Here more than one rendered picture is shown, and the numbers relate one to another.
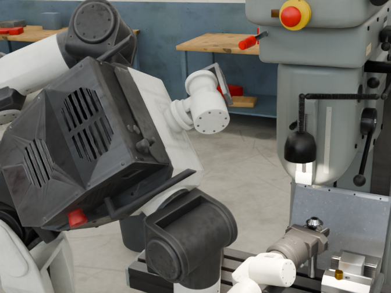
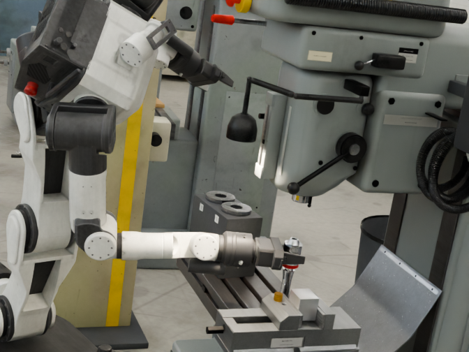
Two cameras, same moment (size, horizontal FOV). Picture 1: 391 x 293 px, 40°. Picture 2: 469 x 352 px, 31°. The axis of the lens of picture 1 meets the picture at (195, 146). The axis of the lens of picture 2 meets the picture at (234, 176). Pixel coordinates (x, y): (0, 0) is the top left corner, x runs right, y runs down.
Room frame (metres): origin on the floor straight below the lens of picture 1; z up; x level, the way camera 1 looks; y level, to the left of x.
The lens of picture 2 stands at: (-0.40, -1.50, 1.91)
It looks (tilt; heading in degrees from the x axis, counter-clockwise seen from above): 16 degrees down; 40
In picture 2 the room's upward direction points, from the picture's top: 8 degrees clockwise
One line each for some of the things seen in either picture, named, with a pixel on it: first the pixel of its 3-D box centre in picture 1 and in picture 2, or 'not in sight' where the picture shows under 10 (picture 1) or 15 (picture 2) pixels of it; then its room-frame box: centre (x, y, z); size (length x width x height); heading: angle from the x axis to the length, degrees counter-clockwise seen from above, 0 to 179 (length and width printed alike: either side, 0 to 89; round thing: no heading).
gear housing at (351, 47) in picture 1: (327, 31); (343, 45); (1.31, -0.34, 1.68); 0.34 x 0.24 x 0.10; 152
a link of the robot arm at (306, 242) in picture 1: (297, 247); (256, 252); (1.21, -0.26, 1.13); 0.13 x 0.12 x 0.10; 48
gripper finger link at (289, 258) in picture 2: (324, 236); (292, 259); (1.25, -0.34, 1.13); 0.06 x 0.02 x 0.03; 138
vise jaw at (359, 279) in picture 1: (346, 284); (281, 311); (1.17, -0.39, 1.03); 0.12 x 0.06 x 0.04; 62
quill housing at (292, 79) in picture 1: (319, 116); (315, 128); (1.28, -0.32, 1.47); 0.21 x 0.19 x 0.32; 62
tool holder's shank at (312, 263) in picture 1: (312, 258); (285, 285); (1.27, -0.32, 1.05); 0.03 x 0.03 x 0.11
